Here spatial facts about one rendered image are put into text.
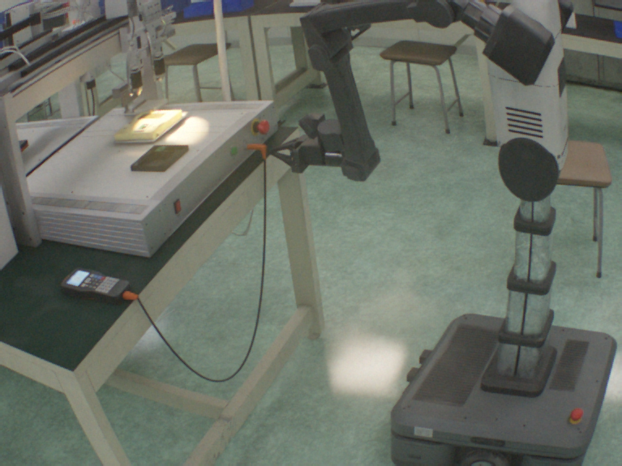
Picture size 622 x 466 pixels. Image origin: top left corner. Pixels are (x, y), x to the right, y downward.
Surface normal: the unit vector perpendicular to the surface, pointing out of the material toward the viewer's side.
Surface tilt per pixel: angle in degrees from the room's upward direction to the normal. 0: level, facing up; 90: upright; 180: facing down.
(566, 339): 0
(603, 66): 90
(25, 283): 0
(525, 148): 90
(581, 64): 90
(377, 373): 0
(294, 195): 90
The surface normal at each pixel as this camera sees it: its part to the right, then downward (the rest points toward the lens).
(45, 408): -0.12, -0.87
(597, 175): -0.17, -0.74
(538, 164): -0.49, 0.47
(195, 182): 0.92, 0.08
